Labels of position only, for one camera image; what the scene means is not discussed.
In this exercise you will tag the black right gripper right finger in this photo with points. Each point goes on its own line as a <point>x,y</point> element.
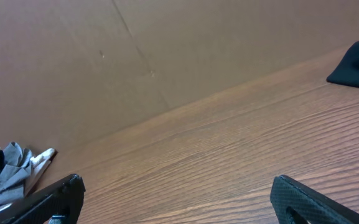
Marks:
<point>296,203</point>

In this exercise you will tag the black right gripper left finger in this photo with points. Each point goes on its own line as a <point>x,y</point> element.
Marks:
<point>61,202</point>

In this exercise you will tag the folded beige shirt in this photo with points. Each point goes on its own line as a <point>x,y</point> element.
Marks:
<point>39,164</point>

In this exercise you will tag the folded grey shirt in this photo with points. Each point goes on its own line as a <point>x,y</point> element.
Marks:
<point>17,169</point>

